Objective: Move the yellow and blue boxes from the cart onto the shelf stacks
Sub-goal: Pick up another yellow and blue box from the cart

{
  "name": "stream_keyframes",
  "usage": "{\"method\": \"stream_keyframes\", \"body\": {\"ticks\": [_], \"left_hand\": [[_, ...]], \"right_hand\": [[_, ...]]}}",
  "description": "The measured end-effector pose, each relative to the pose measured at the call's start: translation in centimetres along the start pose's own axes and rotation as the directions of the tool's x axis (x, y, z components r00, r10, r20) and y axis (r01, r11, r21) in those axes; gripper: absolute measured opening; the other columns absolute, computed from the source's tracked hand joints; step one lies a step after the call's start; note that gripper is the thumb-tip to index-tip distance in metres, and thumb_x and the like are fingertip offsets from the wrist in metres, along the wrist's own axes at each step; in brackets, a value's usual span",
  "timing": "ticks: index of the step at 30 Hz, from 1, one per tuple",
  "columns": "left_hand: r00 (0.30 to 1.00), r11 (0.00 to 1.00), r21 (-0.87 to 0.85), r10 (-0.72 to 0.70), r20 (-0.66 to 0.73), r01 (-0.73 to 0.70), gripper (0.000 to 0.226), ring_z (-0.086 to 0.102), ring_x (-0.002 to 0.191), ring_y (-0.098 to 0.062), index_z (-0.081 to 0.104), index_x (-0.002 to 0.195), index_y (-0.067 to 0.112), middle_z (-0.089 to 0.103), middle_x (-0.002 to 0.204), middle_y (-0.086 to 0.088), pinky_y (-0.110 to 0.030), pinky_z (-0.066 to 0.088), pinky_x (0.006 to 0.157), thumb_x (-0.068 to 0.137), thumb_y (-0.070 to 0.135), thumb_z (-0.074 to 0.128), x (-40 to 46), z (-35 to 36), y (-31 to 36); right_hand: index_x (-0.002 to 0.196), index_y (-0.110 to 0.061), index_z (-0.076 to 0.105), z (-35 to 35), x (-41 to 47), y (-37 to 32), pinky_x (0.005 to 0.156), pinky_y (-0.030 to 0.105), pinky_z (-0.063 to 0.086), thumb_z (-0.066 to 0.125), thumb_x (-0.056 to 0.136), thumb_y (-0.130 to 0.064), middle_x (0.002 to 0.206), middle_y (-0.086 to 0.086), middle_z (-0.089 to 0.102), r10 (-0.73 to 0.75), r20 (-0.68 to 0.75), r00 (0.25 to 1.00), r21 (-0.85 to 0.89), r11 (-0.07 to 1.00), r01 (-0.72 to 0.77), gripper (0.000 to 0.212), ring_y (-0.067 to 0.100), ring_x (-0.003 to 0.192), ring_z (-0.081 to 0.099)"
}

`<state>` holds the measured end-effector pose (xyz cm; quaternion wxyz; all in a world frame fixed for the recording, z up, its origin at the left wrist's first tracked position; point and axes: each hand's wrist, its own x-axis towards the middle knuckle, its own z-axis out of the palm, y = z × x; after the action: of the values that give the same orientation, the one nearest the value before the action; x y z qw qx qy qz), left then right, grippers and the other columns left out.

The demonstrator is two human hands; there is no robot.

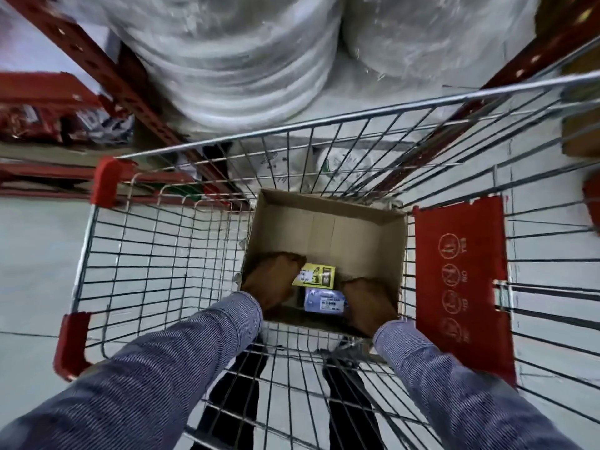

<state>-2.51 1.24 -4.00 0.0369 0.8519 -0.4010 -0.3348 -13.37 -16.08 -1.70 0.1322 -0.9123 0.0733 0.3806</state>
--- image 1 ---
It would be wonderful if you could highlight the person's left hand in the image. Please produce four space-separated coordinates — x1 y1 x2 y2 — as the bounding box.
240 252 308 320

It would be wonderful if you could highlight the person's right hand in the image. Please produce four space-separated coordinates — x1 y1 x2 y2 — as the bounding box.
339 276 400 339

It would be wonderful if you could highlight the person's left forearm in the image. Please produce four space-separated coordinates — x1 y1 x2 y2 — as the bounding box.
0 290 264 450

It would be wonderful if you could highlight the person's right forearm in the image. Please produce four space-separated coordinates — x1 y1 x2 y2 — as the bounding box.
372 319 582 450

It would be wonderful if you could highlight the yellow product packet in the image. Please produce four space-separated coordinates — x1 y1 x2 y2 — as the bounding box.
292 263 337 290

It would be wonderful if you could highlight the blue product packet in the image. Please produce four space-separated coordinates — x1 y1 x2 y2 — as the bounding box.
302 287 347 314

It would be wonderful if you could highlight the open brown cardboard box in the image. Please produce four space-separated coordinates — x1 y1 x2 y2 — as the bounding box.
238 188 408 338

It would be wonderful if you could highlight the red plastic cart seat flap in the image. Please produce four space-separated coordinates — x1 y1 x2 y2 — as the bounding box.
413 196 517 388

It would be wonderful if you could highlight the white printed sack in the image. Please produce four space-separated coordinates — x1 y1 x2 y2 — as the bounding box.
315 146 415 202
224 141 319 193

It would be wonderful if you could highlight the person's right leg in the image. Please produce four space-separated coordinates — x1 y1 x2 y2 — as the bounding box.
322 337 386 450

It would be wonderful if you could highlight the person's leg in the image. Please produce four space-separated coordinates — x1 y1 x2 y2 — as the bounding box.
322 337 386 450
193 333 271 450

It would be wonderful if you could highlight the person's left leg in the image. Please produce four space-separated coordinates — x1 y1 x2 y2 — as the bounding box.
193 333 271 450

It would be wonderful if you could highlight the red cart corner bumper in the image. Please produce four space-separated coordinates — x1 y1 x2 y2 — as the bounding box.
53 312 93 382
90 157 138 207

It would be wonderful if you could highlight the large plastic-wrapped white roll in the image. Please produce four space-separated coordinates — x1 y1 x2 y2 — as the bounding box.
56 0 347 135
341 0 547 88

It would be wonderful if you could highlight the red metal shelf beam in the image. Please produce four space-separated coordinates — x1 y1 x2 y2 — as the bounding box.
0 161 198 198
0 71 115 118

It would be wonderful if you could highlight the red round object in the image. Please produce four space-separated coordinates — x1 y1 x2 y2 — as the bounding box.
582 174 600 226

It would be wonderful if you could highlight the brown cardboard carton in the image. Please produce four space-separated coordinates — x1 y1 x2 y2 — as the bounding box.
559 53 600 158

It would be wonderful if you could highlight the red metal rack upright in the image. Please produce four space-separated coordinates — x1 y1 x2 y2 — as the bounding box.
8 0 237 195
375 0 600 195

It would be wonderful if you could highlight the row of red packets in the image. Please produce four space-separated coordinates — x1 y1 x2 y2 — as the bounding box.
0 104 64 142

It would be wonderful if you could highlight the metal wire shopping cart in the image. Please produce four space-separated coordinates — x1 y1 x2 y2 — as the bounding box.
54 72 600 450

